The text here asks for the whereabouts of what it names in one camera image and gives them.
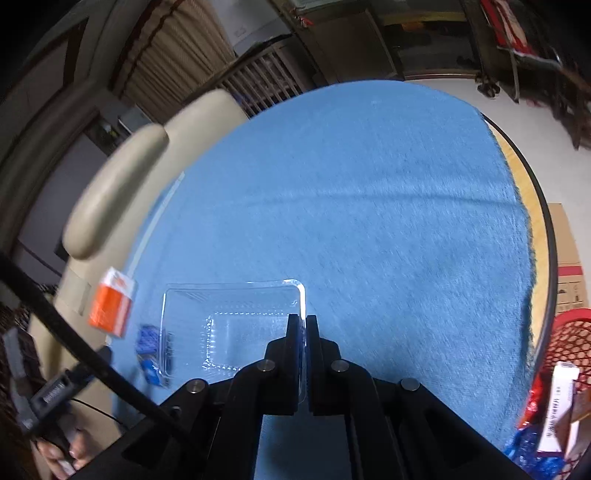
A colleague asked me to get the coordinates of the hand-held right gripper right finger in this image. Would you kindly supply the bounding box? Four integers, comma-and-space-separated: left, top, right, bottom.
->
306, 315, 532, 480

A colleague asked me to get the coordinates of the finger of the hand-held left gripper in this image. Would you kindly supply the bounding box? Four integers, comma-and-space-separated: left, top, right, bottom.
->
99, 324, 161, 366
140, 360, 162, 387

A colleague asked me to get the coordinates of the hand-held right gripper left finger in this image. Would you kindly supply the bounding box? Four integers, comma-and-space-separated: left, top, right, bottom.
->
90, 314, 306, 480

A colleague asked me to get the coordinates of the clear plastic tray container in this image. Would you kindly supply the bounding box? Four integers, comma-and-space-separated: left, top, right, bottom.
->
159, 278, 308, 407

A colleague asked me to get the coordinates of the white purple medicine box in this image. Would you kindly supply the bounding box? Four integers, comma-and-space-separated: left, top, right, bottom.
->
538, 361, 580, 455

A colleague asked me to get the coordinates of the red plastic mesh basket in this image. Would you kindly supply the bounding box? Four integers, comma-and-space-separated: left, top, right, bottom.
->
522, 308, 591, 480

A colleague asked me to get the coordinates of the person's left hand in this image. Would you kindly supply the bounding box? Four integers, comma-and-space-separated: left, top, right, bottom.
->
34, 427, 96, 478

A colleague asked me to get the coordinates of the small orange white box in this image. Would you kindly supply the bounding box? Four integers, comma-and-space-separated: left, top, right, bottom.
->
88, 267, 138, 337

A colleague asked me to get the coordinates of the thin white stick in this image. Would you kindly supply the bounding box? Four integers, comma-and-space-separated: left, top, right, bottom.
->
127, 172, 185, 278

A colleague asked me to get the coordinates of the blue tablecloth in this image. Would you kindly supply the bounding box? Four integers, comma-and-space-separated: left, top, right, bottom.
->
111, 79, 539, 480

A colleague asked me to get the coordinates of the beige leather sofa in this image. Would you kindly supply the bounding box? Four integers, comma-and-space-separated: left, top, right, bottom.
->
51, 89, 250, 480

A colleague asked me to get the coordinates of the white box appliance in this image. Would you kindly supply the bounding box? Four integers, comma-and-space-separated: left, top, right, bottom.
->
117, 106, 153, 134

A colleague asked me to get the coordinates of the blue crumpled plastic bag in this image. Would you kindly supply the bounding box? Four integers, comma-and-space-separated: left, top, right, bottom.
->
503, 425, 568, 480

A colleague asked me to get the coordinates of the round wooden table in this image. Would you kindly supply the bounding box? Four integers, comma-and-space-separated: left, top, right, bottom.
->
480, 113, 561, 352

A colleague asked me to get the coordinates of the wooden lattice cover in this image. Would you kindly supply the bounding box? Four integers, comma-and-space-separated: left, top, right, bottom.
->
217, 39, 319, 118

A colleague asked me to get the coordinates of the brown cardboard box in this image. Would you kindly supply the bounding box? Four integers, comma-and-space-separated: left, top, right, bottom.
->
549, 203, 591, 319

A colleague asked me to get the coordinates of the beige striped curtain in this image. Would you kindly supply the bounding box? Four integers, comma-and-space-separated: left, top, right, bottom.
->
111, 0, 236, 123

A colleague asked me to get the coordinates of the metal folding chair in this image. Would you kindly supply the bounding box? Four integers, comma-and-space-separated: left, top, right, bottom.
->
480, 0, 591, 148

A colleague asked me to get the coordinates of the red cloth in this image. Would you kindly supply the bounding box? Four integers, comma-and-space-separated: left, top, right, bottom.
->
480, 0, 532, 54

